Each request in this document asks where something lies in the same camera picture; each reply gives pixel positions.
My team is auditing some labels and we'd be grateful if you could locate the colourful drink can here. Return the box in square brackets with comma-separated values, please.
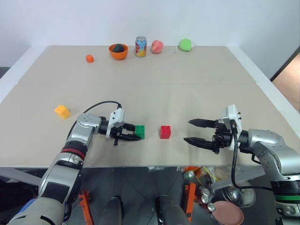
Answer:
[135, 36, 148, 58]

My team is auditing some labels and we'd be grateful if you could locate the orange metal clamp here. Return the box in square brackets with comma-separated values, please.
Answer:
[183, 182, 197, 222]
[78, 189, 95, 225]

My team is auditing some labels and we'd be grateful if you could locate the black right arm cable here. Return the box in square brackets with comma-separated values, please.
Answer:
[229, 119, 275, 190]

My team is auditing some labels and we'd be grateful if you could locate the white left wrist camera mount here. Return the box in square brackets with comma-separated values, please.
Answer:
[105, 108, 125, 139]

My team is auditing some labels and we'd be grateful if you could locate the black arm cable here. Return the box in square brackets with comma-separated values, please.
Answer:
[82, 101, 123, 115]
[229, 119, 275, 190]

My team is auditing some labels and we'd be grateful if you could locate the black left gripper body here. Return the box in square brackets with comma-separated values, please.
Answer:
[109, 121, 128, 146]

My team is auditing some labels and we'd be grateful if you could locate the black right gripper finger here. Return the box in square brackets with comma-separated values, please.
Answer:
[183, 136, 215, 151]
[187, 118, 217, 128]

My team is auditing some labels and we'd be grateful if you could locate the yellow toy brick cube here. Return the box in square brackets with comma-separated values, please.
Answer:
[54, 105, 71, 120]

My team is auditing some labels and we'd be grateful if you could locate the pink peach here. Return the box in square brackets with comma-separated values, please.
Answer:
[150, 39, 164, 54]

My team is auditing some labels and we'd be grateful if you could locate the green toy brick cube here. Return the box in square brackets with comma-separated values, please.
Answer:
[135, 125, 146, 140]

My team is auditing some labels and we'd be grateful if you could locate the dark rounded shape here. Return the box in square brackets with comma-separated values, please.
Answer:
[102, 196, 124, 225]
[155, 194, 191, 225]

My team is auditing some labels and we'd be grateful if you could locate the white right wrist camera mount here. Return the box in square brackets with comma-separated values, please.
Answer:
[221, 104, 243, 151]

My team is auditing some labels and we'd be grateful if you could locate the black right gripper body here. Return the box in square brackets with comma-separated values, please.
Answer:
[211, 119, 235, 154]

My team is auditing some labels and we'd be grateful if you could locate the orange plastic bowl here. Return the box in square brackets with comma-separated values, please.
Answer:
[108, 43, 129, 61]

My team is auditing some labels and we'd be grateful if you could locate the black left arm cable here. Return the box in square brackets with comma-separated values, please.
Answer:
[82, 101, 123, 115]

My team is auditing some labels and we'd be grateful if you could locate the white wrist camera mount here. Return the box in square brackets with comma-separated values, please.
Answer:
[221, 104, 243, 151]
[105, 108, 125, 139]

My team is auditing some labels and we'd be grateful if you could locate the pink plate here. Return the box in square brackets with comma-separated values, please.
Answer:
[211, 201, 245, 225]

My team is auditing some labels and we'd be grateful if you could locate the red toy brick cube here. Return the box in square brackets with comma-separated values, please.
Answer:
[160, 125, 172, 140]

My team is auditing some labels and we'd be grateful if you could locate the green round sponge with string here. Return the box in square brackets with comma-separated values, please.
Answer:
[174, 38, 196, 54]

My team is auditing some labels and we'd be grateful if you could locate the shiny metal bowl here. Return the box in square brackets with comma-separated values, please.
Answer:
[221, 184, 256, 208]

